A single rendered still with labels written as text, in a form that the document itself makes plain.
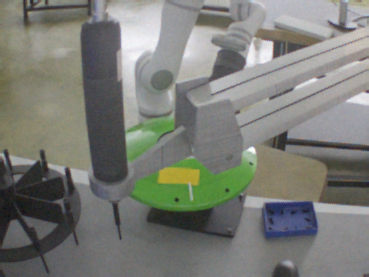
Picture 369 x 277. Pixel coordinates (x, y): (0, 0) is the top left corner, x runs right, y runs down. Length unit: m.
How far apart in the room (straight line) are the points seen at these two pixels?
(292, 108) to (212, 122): 0.12
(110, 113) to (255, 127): 0.17
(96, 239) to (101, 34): 0.68
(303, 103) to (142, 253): 0.55
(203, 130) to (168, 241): 0.56
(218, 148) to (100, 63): 0.16
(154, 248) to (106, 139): 0.57
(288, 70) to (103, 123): 0.21
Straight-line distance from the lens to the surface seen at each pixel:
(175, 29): 1.06
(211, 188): 0.87
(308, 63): 0.51
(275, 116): 0.52
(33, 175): 1.06
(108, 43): 0.38
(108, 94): 0.40
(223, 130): 0.46
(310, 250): 0.99
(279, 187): 1.60
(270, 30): 1.96
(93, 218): 1.04
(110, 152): 0.43
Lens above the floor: 1.64
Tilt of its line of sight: 35 degrees down
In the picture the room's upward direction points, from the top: 1 degrees clockwise
